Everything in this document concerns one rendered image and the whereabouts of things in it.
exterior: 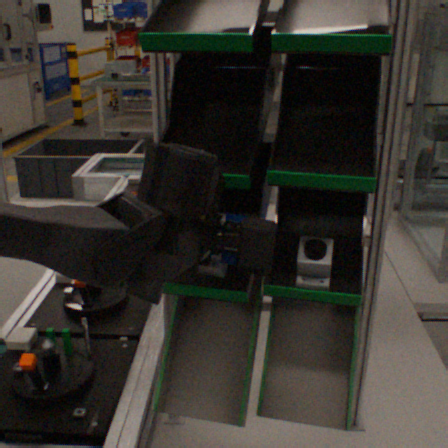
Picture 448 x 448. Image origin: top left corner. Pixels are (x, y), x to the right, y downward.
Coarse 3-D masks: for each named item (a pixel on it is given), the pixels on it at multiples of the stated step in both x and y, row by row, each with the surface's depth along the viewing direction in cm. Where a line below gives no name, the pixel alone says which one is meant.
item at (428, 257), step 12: (432, 24) 148; (444, 24) 139; (420, 48) 159; (420, 60) 159; (420, 72) 159; (420, 84) 161; (420, 96) 162; (408, 144) 170; (408, 156) 170; (408, 168) 171; (408, 180) 173; (408, 228) 168; (420, 240) 159; (444, 240) 137; (420, 252) 156; (444, 252) 136; (432, 264) 145; (444, 264) 137; (444, 276) 139
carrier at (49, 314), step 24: (72, 288) 108; (96, 288) 108; (120, 288) 112; (48, 312) 106; (72, 312) 104; (96, 312) 104; (120, 312) 106; (144, 312) 106; (72, 336) 100; (96, 336) 99; (120, 336) 99
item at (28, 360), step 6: (24, 354) 76; (30, 354) 76; (36, 354) 78; (24, 360) 76; (30, 360) 76; (36, 360) 77; (24, 366) 75; (30, 366) 75; (36, 366) 78; (30, 372) 77; (36, 372) 78; (30, 378) 79; (36, 378) 78; (42, 378) 80; (36, 384) 80; (42, 384) 80
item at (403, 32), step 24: (408, 0) 64; (408, 24) 65; (408, 48) 66; (384, 120) 71; (384, 144) 71; (384, 168) 72; (384, 192) 74; (384, 216) 75; (384, 240) 77; (168, 312) 85; (360, 336) 84; (360, 360) 85; (360, 384) 88; (360, 408) 89
